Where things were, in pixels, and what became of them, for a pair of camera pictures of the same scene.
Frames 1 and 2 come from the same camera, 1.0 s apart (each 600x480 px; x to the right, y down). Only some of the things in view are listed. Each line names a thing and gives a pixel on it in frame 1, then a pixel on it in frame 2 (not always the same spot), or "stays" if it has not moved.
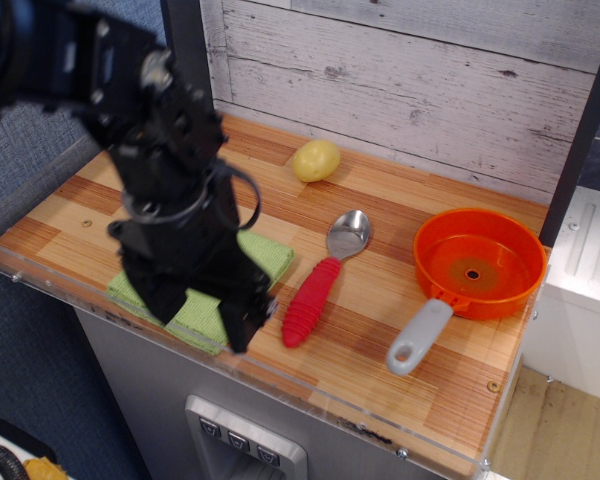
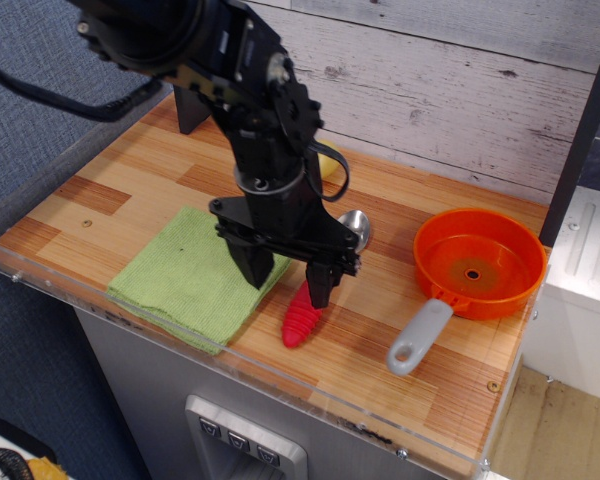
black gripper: x=182 y=229 → x=294 y=226
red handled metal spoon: x=348 y=232 stays
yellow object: x=40 y=468 stays
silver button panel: x=233 y=447 stays
